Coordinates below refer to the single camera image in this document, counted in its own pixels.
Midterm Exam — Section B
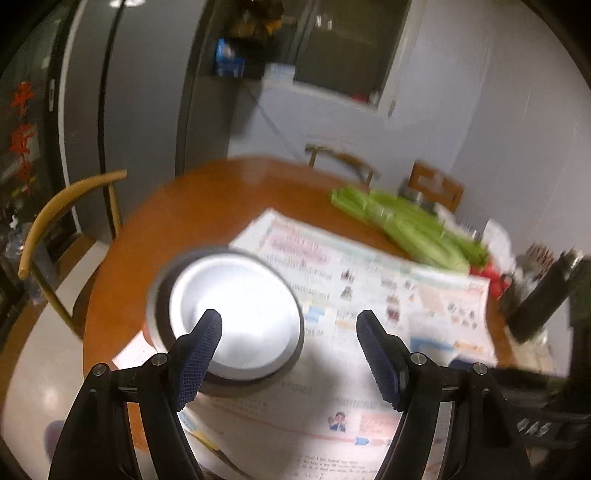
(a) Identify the red paper decoration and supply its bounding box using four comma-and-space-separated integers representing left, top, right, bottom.
9, 82, 40, 195

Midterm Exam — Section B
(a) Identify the grey refrigerator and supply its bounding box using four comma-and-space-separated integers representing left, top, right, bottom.
51, 0, 232, 241

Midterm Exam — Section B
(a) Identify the wooden chair with curved backrest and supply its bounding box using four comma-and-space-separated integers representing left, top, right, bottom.
18, 169, 127, 342
305, 144, 377, 185

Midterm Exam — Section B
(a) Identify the steel basin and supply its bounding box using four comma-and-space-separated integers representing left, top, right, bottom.
399, 185, 435, 206

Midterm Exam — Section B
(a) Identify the brown white dotted bundle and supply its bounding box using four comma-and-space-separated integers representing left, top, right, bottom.
526, 244, 555, 268

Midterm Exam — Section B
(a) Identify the green celery bunch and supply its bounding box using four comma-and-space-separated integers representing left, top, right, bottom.
330, 187, 490, 273

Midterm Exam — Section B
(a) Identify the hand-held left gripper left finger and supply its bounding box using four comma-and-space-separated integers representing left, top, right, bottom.
48, 309, 223, 480

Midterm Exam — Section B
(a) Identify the colourful printed newspaper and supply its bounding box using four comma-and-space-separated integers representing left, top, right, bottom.
175, 209, 498, 462

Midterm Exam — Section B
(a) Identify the stainless steel bowl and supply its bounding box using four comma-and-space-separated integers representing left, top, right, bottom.
145, 247, 305, 398

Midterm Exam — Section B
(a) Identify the red tissue pack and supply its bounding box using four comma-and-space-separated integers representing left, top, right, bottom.
468, 219, 518, 298

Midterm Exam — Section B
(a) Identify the dark window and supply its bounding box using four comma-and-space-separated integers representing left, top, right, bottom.
265, 0, 411, 115

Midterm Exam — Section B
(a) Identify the wooden chair with flat backrest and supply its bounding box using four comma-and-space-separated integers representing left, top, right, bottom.
409, 161, 465, 213

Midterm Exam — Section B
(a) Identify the black thermos bottle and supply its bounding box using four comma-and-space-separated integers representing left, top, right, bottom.
505, 249, 585, 344

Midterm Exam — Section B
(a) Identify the blue box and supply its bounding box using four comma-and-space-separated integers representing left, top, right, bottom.
215, 39, 245, 77

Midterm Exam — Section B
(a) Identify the wall cable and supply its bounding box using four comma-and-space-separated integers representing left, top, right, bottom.
240, 78, 308, 162

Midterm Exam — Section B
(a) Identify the pale tissue box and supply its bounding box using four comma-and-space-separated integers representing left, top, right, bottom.
265, 65, 296, 84

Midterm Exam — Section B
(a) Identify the wide red paper bowl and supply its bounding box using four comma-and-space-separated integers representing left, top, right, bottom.
168, 256, 298, 381

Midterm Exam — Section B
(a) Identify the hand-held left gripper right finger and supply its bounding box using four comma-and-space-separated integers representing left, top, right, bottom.
356, 310, 532, 480

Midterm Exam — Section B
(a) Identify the black side rack with jars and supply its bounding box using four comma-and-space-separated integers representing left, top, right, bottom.
215, 0, 283, 79

